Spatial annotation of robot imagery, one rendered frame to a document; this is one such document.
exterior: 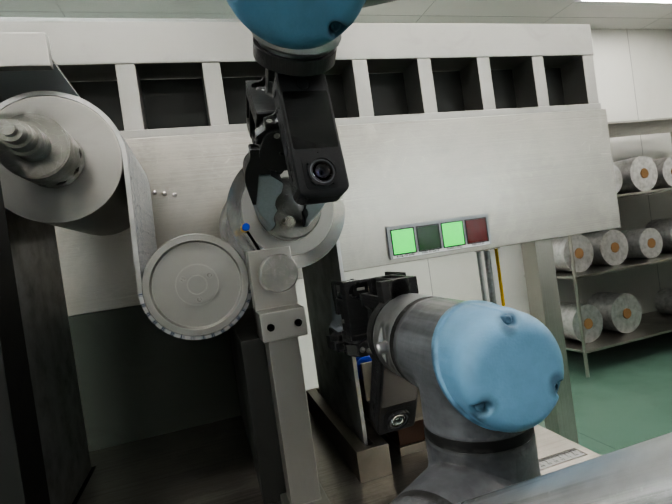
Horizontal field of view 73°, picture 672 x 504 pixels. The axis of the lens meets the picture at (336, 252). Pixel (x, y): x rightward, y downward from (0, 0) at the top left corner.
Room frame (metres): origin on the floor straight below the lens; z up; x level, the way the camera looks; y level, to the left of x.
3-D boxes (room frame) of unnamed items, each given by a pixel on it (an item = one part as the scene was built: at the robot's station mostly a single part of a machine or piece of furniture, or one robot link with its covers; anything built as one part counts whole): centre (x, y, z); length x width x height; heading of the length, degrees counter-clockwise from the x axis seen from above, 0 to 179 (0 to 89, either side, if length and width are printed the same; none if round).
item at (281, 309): (0.51, 0.07, 1.05); 0.06 x 0.05 x 0.31; 16
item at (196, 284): (0.65, 0.20, 1.18); 0.26 x 0.12 x 0.12; 16
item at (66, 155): (0.47, 0.29, 1.34); 0.06 x 0.06 x 0.06; 16
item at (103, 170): (0.62, 0.33, 1.34); 0.25 x 0.14 x 0.14; 16
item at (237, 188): (0.56, 0.05, 1.25); 0.15 x 0.01 x 0.15; 106
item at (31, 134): (0.41, 0.27, 1.34); 0.06 x 0.03 x 0.03; 16
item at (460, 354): (0.32, -0.08, 1.11); 0.11 x 0.08 x 0.09; 16
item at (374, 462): (0.70, 0.03, 0.92); 0.28 x 0.04 x 0.04; 16
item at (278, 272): (0.48, 0.06, 1.18); 0.04 x 0.02 x 0.04; 106
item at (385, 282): (0.47, -0.04, 1.12); 0.12 x 0.08 x 0.09; 16
